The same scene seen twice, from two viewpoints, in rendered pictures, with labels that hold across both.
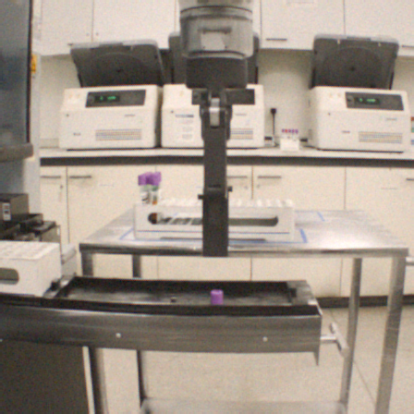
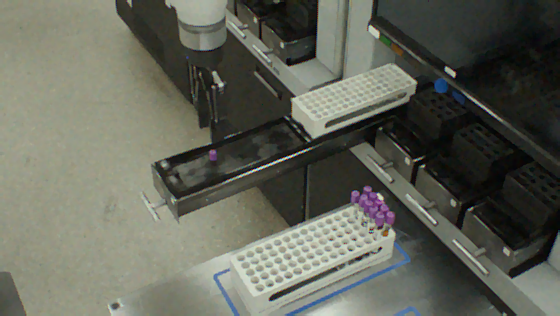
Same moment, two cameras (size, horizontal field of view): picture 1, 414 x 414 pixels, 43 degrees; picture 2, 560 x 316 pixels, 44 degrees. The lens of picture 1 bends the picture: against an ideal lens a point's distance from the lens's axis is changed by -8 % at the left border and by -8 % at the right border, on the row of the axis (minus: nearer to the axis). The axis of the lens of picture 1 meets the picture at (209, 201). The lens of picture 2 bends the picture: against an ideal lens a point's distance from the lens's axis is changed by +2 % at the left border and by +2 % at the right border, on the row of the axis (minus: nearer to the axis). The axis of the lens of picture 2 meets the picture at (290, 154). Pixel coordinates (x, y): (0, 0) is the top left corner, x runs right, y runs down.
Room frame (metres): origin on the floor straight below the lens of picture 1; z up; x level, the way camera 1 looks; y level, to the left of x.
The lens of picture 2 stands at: (1.70, -0.52, 1.83)
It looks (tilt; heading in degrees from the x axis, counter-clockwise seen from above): 42 degrees down; 145
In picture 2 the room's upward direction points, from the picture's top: 1 degrees clockwise
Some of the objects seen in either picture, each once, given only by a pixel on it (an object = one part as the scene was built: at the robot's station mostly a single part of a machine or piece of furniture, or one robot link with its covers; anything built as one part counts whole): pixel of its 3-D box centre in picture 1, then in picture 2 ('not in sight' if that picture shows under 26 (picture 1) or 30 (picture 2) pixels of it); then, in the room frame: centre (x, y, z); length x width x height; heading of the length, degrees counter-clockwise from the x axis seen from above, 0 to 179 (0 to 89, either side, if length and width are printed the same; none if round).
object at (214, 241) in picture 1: (214, 227); (204, 113); (0.64, -0.01, 0.91); 0.03 x 0.01 x 0.07; 87
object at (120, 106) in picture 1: (116, 95); not in sight; (3.32, 0.55, 1.22); 0.62 x 0.56 x 0.64; 175
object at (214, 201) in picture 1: (214, 207); not in sight; (0.62, -0.01, 0.94); 0.03 x 0.01 x 0.05; 177
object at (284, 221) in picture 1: (214, 218); (313, 256); (1.06, -0.01, 0.85); 0.30 x 0.10 x 0.06; 85
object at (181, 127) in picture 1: (214, 90); not in sight; (3.29, -0.03, 1.24); 0.62 x 0.56 x 0.69; 178
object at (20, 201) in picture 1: (16, 209); (527, 199); (1.17, 0.43, 0.85); 0.12 x 0.02 x 0.06; 176
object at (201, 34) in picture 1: (215, 37); (202, 28); (0.67, -0.01, 1.14); 0.09 x 0.09 x 0.06
